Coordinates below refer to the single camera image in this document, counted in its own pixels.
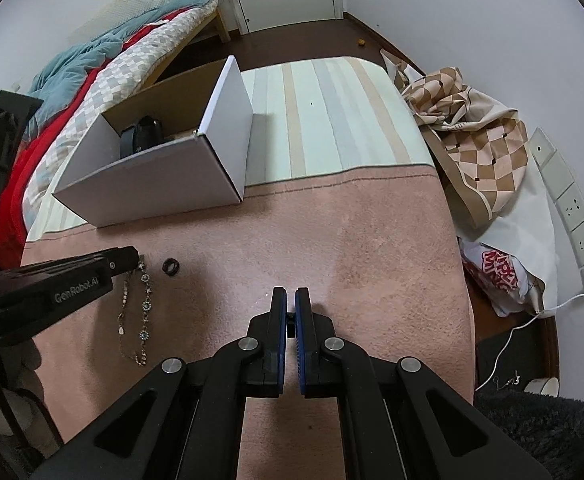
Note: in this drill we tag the white cardboard box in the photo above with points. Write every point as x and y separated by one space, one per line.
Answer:
206 116

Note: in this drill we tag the white red printed bag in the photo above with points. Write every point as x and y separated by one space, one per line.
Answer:
509 286

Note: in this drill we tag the pink striped table cloth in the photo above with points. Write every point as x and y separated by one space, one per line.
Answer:
346 202

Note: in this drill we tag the black smart watch band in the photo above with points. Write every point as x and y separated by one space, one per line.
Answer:
145 133

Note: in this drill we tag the teal quilt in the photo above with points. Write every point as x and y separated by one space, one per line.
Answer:
60 80

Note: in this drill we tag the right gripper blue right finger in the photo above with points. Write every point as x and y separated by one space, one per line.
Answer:
400 420

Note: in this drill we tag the dark fuzzy clothing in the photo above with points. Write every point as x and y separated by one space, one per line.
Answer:
550 429

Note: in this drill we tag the brown checkered fabric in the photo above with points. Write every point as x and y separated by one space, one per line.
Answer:
479 143

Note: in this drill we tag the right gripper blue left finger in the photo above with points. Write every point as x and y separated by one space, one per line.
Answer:
183 420

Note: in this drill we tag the white power strip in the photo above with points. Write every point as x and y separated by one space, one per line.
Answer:
563 189

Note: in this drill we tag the white cup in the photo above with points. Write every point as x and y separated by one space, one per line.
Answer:
549 386

